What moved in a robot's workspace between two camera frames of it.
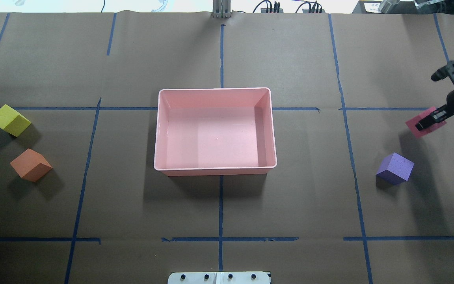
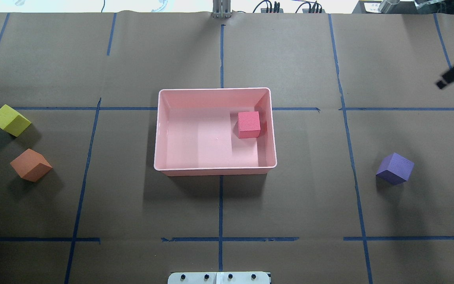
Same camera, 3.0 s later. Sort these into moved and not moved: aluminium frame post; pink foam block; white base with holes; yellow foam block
Moved: pink foam block
Not moved: yellow foam block; white base with holes; aluminium frame post
